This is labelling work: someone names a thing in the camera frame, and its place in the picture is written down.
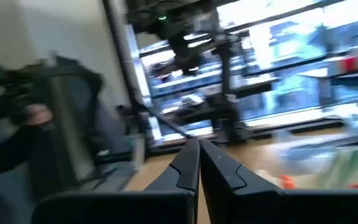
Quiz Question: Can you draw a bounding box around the green silicone spatula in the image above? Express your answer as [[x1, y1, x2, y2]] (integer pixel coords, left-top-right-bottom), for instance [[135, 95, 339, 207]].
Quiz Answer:
[[318, 149, 358, 187]]

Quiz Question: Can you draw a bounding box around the white plastic bin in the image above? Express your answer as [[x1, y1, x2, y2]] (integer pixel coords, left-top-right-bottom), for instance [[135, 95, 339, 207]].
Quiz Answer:
[[255, 166, 358, 190]]

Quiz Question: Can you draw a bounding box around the salmon silicone utensil handle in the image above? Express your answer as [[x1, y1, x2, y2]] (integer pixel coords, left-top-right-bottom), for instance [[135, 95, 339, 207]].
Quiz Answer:
[[278, 174, 295, 190]]

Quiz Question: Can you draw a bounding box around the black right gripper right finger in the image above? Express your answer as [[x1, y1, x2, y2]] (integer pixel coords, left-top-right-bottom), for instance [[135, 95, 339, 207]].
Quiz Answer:
[[200, 139, 358, 224]]

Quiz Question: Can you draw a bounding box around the red box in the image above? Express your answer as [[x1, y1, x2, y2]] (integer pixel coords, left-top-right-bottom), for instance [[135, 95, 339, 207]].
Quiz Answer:
[[342, 55, 358, 74]]

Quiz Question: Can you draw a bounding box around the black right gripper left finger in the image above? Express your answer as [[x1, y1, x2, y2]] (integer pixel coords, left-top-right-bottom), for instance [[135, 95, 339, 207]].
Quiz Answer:
[[29, 139, 200, 224]]

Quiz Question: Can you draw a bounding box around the clear plastic bin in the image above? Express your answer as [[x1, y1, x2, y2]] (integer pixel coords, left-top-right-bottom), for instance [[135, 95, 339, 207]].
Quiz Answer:
[[275, 129, 358, 169]]

